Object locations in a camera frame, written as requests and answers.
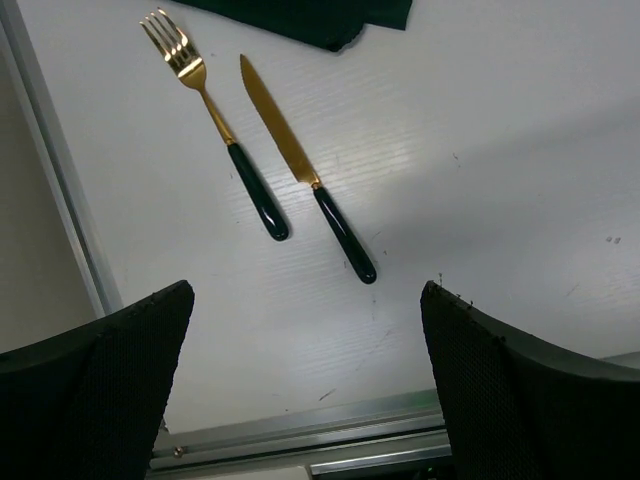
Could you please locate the gold knife dark handle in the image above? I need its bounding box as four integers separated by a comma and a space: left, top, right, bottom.
240, 54, 377, 285

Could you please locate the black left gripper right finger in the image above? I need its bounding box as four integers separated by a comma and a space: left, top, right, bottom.
420, 281, 639, 479

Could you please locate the gold fork dark handle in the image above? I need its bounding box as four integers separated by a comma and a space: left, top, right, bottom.
139, 7, 290, 241

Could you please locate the dark green cloth placemat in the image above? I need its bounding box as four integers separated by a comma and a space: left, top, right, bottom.
183, 0, 413, 53

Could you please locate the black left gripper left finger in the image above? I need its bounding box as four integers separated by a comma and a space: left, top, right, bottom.
1, 280, 195, 479

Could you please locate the aluminium table frame rail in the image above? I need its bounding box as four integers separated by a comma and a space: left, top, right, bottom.
1, 1, 639, 479

